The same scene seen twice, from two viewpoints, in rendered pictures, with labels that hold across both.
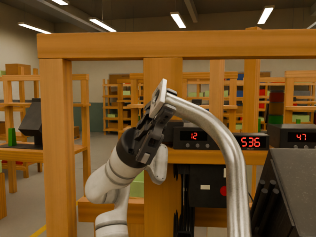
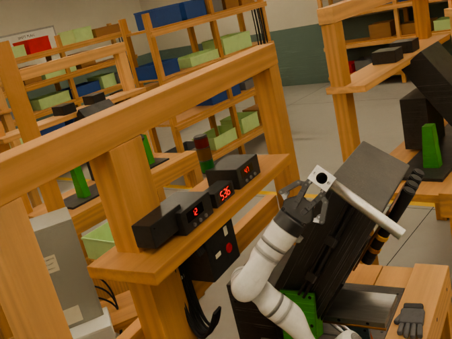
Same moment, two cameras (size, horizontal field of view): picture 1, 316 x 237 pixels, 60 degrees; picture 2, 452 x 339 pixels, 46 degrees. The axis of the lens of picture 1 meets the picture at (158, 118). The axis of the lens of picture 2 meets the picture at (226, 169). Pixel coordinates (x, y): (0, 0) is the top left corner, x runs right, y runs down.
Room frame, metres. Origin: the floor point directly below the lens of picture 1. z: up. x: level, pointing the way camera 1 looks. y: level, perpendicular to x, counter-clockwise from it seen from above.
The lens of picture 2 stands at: (0.05, 1.12, 2.16)
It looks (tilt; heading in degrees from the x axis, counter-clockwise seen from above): 17 degrees down; 299
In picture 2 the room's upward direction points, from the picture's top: 13 degrees counter-clockwise
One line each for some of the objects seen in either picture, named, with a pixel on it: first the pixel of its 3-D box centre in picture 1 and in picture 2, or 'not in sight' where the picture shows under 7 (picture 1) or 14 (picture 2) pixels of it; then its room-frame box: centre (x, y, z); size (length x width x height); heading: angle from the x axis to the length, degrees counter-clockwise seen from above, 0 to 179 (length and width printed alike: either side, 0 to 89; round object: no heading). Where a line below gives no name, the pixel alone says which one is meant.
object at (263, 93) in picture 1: (264, 108); not in sight; (9.58, -3.74, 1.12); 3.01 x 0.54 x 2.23; 77
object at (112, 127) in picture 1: (141, 106); not in sight; (10.62, 0.64, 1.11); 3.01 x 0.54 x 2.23; 77
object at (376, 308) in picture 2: not in sight; (333, 305); (0.60, -0.36, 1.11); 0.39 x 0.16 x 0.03; 175
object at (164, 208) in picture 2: (161, 130); (159, 225); (0.95, -0.01, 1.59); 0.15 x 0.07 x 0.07; 85
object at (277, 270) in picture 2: not in sight; (276, 305); (0.83, -0.40, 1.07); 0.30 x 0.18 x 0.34; 85
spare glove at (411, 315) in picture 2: not in sight; (409, 320); (0.40, -0.58, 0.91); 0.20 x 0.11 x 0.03; 92
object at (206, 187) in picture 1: (213, 180); (208, 247); (0.92, -0.19, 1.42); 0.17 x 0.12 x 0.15; 85
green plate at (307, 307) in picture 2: not in sight; (303, 317); (0.65, -0.21, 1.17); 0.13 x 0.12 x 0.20; 85
